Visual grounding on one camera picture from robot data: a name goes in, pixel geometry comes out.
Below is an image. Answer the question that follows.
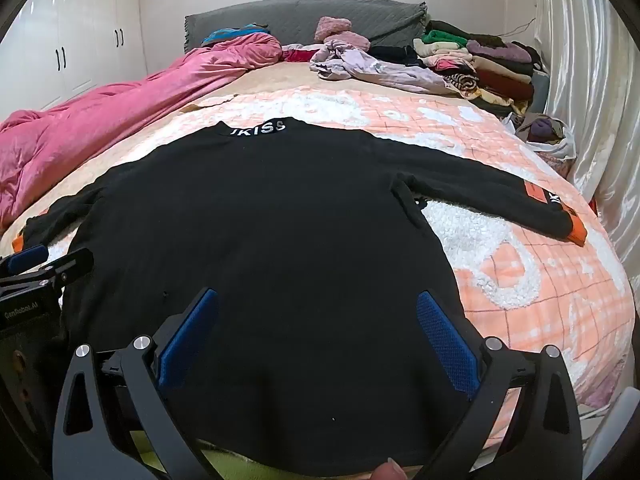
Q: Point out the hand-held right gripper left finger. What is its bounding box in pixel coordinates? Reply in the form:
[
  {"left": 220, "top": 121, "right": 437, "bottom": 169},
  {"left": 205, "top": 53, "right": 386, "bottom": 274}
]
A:
[{"left": 52, "top": 287, "right": 221, "bottom": 480}]

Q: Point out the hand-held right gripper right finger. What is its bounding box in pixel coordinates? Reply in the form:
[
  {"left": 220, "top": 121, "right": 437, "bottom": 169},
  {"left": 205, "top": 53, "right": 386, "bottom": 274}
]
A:
[{"left": 416, "top": 290, "right": 585, "bottom": 480}]

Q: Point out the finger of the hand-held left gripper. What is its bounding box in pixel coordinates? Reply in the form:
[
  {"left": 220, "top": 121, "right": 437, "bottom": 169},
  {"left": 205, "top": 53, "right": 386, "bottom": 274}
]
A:
[
  {"left": 35, "top": 248, "right": 94, "bottom": 286},
  {"left": 0, "top": 245, "right": 49, "bottom": 273}
]

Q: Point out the black sweater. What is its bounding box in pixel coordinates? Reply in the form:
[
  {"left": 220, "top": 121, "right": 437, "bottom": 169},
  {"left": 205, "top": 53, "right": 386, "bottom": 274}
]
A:
[{"left": 12, "top": 116, "right": 587, "bottom": 478}]

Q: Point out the pile of folded clothes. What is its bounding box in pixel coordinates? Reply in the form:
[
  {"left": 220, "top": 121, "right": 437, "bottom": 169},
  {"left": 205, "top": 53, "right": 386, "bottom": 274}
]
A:
[{"left": 412, "top": 20, "right": 551, "bottom": 121}]

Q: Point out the person's right hand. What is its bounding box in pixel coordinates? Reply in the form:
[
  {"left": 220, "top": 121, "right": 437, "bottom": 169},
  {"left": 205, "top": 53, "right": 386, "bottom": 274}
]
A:
[{"left": 375, "top": 461, "right": 408, "bottom": 480}]

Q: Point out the orange white plaid blanket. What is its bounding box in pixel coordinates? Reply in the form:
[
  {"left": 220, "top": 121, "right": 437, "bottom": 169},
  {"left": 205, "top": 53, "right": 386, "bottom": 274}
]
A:
[{"left": 45, "top": 87, "right": 636, "bottom": 411}]

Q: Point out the yellow-green garment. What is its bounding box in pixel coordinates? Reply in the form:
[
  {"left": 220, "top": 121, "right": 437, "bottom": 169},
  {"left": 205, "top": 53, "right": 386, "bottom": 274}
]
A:
[{"left": 130, "top": 430, "right": 401, "bottom": 480}]

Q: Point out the pink quilt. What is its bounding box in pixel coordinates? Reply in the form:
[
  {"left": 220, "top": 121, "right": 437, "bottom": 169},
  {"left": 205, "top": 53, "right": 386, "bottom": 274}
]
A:
[{"left": 0, "top": 31, "right": 283, "bottom": 233}]

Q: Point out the white wardrobe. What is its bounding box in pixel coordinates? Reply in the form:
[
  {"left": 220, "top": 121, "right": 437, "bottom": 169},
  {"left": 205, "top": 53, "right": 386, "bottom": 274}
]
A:
[{"left": 0, "top": 0, "right": 148, "bottom": 126}]

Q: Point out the white plastic bag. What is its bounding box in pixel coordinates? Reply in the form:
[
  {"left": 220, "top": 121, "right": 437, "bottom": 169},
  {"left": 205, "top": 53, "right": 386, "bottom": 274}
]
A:
[{"left": 502, "top": 112, "right": 578, "bottom": 176}]

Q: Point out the purple garment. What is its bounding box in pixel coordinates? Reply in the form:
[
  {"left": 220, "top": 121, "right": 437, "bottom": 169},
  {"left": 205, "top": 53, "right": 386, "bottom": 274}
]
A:
[{"left": 530, "top": 117, "right": 556, "bottom": 143}]

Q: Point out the grey rolled mat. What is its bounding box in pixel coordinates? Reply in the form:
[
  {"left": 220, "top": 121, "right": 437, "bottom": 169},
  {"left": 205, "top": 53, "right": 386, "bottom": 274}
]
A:
[{"left": 532, "top": 72, "right": 551, "bottom": 113}]

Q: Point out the blue cloth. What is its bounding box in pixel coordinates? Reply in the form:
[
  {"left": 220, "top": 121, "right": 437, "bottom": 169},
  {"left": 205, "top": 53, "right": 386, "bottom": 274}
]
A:
[{"left": 200, "top": 24, "right": 273, "bottom": 47}]

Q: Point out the lilac crumpled garment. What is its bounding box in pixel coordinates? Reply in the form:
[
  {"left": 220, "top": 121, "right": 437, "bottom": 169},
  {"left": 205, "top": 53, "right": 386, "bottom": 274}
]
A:
[{"left": 309, "top": 39, "right": 461, "bottom": 96}]

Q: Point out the black folded garment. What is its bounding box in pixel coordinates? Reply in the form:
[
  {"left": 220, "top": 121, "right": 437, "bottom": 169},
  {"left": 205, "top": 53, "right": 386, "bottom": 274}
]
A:
[{"left": 370, "top": 46, "right": 426, "bottom": 67}]

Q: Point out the dark red garment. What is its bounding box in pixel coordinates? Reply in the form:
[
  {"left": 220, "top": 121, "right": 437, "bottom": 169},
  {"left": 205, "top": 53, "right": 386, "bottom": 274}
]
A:
[{"left": 282, "top": 45, "right": 321, "bottom": 63}]

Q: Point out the white satin curtain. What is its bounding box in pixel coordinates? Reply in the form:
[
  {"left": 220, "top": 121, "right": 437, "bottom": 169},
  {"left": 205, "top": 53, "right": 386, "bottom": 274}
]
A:
[{"left": 532, "top": 0, "right": 640, "bottom": 281}]

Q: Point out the pink fluffy pillow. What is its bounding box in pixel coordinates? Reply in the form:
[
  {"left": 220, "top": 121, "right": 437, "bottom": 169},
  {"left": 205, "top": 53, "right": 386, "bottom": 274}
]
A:
[{"left": 324, "top": 30, "right": 371, "bottom": 52}]

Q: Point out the grey padded headboard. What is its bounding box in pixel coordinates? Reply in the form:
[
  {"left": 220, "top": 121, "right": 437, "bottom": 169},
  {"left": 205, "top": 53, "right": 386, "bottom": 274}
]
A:
[{"left": 184, "top": 0, "right": 429, "bottom": 56}]

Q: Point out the pink fluffy garment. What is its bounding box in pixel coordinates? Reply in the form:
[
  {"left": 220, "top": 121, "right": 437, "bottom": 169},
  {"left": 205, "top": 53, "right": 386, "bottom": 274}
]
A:
[{"left": 315, "top": 16, "right": 352, "bottom": 42}]

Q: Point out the black cable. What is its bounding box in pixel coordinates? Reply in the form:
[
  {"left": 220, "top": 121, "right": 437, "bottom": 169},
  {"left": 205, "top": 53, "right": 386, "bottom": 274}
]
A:
[{"left": 505, "top": 17, "right": 536, "bottom": 41}]

